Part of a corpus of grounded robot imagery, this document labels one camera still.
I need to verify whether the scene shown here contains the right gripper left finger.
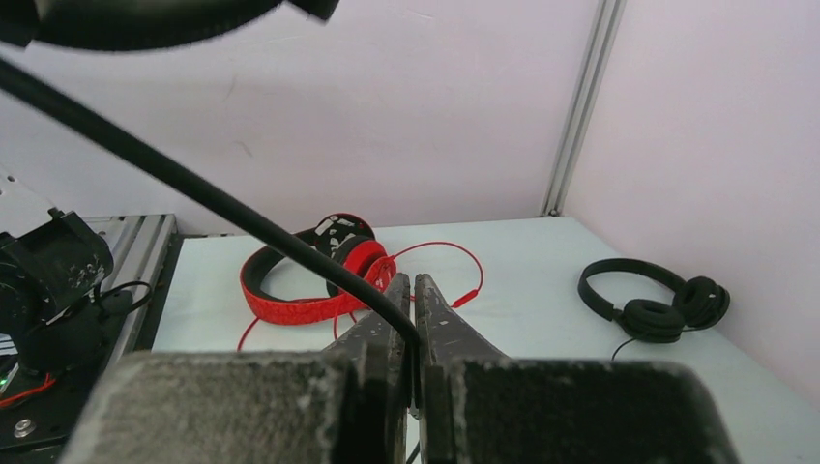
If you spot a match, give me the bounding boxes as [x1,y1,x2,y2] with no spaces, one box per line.
[60,313,407,463]

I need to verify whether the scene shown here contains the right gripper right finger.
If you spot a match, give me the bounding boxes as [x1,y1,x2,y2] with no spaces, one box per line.
[415,274,739,463]

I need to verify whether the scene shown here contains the black headset with microphone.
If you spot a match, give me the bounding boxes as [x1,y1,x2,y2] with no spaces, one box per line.
[0,0,425,464]

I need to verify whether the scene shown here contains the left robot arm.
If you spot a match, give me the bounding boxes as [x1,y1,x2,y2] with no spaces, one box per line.
[1,169,176,383]

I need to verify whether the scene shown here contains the red headphones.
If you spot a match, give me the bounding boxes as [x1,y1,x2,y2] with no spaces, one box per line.
[236,213,485,352]

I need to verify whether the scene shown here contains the small black foam headphones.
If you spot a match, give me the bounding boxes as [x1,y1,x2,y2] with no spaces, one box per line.
[576,258,731,359]

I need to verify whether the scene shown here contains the black mounting rail base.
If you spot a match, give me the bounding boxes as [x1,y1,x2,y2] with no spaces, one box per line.
[1,209,182,463]

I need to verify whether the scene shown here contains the left aluminium corner post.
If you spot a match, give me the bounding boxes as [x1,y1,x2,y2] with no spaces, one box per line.
[540,0,627,217]

